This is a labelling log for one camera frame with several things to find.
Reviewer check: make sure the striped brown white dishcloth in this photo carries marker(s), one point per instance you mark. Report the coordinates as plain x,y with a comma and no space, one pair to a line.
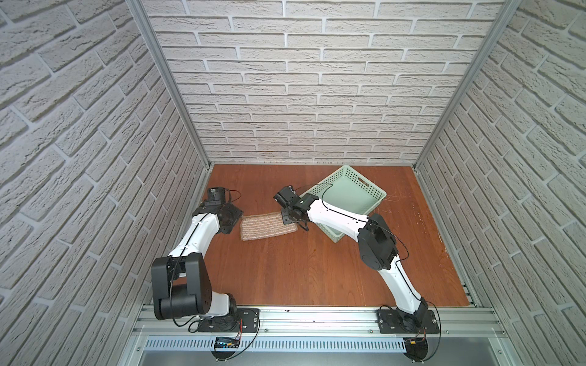
265,226

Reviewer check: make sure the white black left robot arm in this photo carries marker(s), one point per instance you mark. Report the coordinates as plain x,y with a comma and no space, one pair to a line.
181,285

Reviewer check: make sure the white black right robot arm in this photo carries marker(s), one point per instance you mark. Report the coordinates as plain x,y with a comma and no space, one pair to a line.
376,242

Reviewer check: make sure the mint green perforated basket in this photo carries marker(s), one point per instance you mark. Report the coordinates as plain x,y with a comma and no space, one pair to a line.
341,203

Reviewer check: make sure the perforated metal vent strip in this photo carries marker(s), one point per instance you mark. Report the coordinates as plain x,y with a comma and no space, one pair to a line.
279,344

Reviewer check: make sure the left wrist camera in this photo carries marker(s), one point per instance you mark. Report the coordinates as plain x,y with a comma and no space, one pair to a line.
216,197

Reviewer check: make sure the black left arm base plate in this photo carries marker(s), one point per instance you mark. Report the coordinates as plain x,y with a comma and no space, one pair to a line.
245,320

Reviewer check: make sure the aluminium front rail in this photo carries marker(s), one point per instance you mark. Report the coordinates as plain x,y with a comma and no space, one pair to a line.
466,322

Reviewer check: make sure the left controller board with wires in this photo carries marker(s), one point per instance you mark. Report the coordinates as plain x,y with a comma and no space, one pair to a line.
226,343

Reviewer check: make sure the controller board with wires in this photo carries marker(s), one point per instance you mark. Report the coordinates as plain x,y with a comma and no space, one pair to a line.
226,343
416,349

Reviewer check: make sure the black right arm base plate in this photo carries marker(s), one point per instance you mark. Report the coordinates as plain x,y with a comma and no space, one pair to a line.
393,321

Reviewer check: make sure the right controller board with wires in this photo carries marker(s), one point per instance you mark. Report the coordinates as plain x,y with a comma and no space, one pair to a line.
416,349

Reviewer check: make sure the aluminium corner post left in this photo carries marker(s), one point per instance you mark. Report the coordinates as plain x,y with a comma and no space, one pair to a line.
152,43

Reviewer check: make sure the aluminium corner post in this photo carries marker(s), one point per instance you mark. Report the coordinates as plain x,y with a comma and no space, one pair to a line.
152,43
502,20

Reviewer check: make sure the aluminium corner post right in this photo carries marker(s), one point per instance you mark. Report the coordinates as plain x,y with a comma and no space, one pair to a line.
502,20

